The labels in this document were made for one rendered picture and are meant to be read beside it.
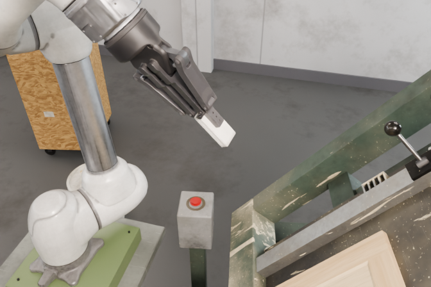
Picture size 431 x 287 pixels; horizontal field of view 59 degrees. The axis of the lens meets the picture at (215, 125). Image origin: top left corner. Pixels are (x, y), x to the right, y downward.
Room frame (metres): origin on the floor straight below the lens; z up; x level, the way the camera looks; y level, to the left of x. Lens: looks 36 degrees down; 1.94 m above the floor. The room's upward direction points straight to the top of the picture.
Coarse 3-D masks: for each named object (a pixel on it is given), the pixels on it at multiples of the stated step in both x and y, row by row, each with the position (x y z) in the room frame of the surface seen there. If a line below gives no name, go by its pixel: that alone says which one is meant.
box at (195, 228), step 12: (192, 192) 0.96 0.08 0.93; (204, 192) 0.96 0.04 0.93; (180, 204) 0.90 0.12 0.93; (180, 216) 0.86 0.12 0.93; (192, 216) 0.85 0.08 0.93; (204, 216) 0.85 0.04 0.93; (180, 228) 0.85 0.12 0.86; (192, 228) 0.85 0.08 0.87; (204, 228) 0.85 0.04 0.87; (180, 240) 0.85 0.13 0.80; (192, 240) 0.85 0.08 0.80; (204, 240) 0.85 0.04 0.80
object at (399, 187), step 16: (400, 176) 0.67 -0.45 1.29; (368, 192) 0.68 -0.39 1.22; (384, 192) 0.65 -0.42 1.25; (400, 192) 0.64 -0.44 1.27; (416, 192) 0.63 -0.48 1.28; (352, 208) 0.67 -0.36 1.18; (368, 208) 0.64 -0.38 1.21; (384, 208) 0.64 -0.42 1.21; (320, 224) 0.68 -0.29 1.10; (336, 224) 0.65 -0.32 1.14; (352, 224) 0.64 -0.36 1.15; (288, 240) 0.69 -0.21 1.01; (304, 240) 0.66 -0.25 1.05; (320, 240) 0.65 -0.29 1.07; (272, 256) 0.68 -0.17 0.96; (288, 256) 0.65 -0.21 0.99; (272, 272) 0.65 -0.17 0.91
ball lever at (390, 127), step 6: (384, 126) 0.72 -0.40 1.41; (390, 126) 0.71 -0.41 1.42; (396, 126) 0.70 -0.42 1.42; (390, 132) 0.70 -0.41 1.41; (396, 132) 0.70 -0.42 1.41; (402, 138) 0.69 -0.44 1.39; (408, 144) 0.68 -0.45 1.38; (414, 150) 0.68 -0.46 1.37; (414, 156) 0.67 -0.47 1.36; (420, 156) 0.67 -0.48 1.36; (420, 162) 0.65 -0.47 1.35; (426, 162) 0.65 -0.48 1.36
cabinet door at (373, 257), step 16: (368, 240) 0.57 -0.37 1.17; (384, 240) 0.55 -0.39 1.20; (336, 256) 0.58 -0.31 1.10; (352, 256) 0.56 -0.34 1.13; (368, 256) 0.53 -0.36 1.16; (384, 256) 0.51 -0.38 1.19; (304, 272) 0.59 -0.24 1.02; (320, 272) 0.56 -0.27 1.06; (336, 272) 0.54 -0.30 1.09; (352, 272) 0.52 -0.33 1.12; (368, 272) 0.50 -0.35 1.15; (384, 272) 0.48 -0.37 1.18; (400, 272) 0.47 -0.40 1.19
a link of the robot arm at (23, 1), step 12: (0, 0) 0.69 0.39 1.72; (12, 0) 0.68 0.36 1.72; (24, 0) 0.68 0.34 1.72; (36, 0) 0.68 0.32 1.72; (0, 12) 0.68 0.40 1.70; (12, 12) 0.68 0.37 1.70; (24, 12) 0.69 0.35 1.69; (0, 24) 0.70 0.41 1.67; (12, 24) 0.70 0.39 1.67; (0, 36) 0.73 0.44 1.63; (12, 36) 0.74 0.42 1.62; (0, 48) 0.77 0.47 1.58
